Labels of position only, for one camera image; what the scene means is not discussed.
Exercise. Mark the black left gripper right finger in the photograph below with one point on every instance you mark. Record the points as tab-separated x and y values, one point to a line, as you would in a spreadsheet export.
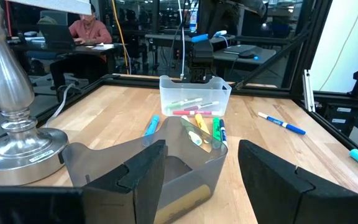
284	199

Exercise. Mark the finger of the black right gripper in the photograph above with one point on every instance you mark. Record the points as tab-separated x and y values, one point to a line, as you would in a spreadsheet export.
210	26

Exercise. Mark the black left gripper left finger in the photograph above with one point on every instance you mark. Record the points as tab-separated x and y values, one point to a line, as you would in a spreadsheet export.
120	199

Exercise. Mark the light blue Expo marker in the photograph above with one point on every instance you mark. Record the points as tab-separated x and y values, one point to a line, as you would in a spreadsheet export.
199	38

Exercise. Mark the yellow highlighter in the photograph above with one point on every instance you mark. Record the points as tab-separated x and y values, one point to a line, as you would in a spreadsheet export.
201	123
185	202

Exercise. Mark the green Expo marker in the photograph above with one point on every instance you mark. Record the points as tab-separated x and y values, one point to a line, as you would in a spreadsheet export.
183	102

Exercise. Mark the light blue highlighter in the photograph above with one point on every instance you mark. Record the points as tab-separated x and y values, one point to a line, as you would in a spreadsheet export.
152	124

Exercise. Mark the pink Expo marker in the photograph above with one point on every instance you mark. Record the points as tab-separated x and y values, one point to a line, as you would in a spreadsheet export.
191	112

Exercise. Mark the closed grey laptop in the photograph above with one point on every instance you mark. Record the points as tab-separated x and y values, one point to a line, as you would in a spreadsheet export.
238	49

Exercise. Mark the black computer mouse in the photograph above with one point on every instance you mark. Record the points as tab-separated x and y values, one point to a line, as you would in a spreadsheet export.
247	54

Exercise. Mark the dark office desk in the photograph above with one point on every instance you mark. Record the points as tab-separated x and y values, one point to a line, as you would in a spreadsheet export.
266	53
101	49

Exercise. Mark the clear plastic bin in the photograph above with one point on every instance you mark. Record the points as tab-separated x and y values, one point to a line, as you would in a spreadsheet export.
194	90

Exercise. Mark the smoky grey plastic bin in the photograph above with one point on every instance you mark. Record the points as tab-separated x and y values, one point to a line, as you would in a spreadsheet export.
191	168

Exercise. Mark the pale green highlighter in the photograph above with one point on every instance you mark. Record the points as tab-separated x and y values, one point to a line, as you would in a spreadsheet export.
194	137

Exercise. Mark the black box white labels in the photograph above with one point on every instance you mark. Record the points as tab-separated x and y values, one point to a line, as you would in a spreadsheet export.
337	115

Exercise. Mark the person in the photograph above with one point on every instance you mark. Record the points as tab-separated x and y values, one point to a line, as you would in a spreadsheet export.
89	31

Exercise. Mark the silver table lamp white shade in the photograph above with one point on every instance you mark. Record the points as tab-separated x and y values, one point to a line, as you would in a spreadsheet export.
8	93

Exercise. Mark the open dark laptop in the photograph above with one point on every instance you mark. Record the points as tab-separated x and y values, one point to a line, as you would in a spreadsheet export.
56	35

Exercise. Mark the silver aluminium bracket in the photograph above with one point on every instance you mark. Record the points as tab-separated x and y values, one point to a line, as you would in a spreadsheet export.
309	90

